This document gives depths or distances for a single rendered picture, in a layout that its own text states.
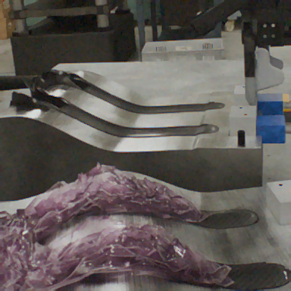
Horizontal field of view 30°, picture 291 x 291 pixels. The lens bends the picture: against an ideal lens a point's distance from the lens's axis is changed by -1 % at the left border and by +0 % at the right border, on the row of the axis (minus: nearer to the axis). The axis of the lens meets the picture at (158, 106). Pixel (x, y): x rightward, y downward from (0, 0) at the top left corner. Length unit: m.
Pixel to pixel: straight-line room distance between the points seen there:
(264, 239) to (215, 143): 0.19
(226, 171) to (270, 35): 0.22
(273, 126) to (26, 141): 0.35
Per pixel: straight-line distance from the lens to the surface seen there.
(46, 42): 4.78
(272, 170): 0.86
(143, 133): 0.81
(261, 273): 0.54
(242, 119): 0.74
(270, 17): 0.81
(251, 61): 0.81
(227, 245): 0.57
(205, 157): 0.72
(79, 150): 0.76
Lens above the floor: 1.16
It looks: 18 degrees down
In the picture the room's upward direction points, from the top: 4 degrees counter-clockwise
